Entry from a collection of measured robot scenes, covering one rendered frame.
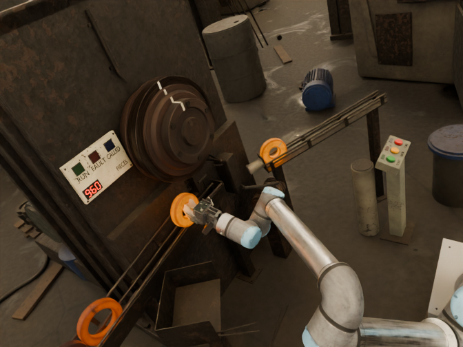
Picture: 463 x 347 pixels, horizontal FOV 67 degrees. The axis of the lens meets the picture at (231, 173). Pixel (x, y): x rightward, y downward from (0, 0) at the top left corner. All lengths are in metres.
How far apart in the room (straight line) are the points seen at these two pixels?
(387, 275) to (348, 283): 1.13
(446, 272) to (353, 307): 0.77
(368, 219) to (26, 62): 1.87
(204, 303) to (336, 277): 0.63
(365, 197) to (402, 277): 0.47
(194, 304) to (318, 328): 0.60
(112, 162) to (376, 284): 1.51
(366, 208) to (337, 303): 1.20
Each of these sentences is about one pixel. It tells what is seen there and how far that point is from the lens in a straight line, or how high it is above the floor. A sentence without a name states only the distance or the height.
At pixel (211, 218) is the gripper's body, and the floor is 0.83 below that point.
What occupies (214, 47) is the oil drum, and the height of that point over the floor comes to 0.71.
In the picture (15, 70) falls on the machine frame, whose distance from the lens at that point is 1.38.
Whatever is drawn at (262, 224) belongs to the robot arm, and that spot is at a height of 0.75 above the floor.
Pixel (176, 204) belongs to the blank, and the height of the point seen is 0.89.
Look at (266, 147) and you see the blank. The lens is 1.91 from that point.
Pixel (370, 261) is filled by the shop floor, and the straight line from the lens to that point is 2.24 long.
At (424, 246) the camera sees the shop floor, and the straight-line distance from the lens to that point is 2.32.
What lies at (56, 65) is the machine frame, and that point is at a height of 1.55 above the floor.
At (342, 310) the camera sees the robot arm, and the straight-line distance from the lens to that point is 1.05.
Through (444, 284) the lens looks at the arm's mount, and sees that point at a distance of 1.77.
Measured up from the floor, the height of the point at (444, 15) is 0.65.
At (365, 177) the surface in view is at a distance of 2.04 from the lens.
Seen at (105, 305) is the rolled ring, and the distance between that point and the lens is 1.55.
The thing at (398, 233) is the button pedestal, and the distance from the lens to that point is 2.33.
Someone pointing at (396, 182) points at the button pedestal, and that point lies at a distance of 2.05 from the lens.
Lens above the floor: 1.76
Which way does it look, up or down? 34 degrees down
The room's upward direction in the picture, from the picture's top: 21 degrees counter-clockwise
